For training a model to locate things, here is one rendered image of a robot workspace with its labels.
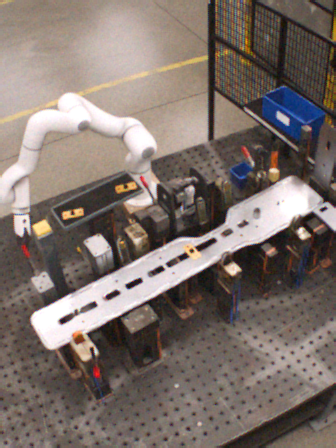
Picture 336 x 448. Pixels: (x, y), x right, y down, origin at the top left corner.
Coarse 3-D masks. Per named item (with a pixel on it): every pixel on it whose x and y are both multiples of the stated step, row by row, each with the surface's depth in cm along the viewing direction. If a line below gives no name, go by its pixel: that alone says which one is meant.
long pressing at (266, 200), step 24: (264, 192) 248; (288, 192) 248; (312, 192) 247; (240, 216) 239; (264, 216) 238; (288, 216) 238; (192, 240) 231; (240, 240) 230; (264, 240) 230; (144, 264) 223; (192, 264) 222; (96, 288) 216; (120, 288) 215; (144, 288) 215; (168, 288) 216; (48, 312) 208; (72, 312) 208; (96, 312) 208; (120, 312) 208; (48, 336) 201
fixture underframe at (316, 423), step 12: (324, 396) 253; (300, 408) 255; (312, 408) 254; (324, 408) 256; (288, 420) 251; (300, 420) 251; (312, 420) 271; (324, 420) 271; (264, 432) 247; (276, 432) 247; (240, 444) 244; (252, 444) 243
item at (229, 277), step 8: (232, 264) 216; (224, 272) 216; (232, 272) 213; (240, 272) 214; (224, 280) 220; (232, 280) 214; (240, 280) 217; (224, 288) 223; (232, 288) 219; (224, 296) 228; (232, 296) 224; (224, 304) 231; (232, 304) 228; (216, 312) 241; (224, 312) 234; (232, 312) 234; (224, 320) 238; (232, 320) 238
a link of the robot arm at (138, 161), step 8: (136, 128) 249; (144, 128) 251; (128, 136) 249; (136, 136) 246; (144, 136) 246; (152, 136) 249; (128, 144) 249; (136, 144) 245; (144, 144) 244; (152, 144) 246; (136, 152) 246; (144, 152) 245; (152, 152) 248; (128, 160) 258; (136, 160) 250; (144, 160) 252; (128, 168) 263; (136, 168) 260; (144, 168) 262
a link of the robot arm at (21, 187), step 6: (18, 180) 234; (24, 180) 236; (12, 186) 235; (18, 186) 235; (24, 186) 236; (18, 192) 235; (24, 192) 237; (18, 198) 236; (24, 198) 238; (12, 204) 239; (18, 204) 237; (24, 204) 238
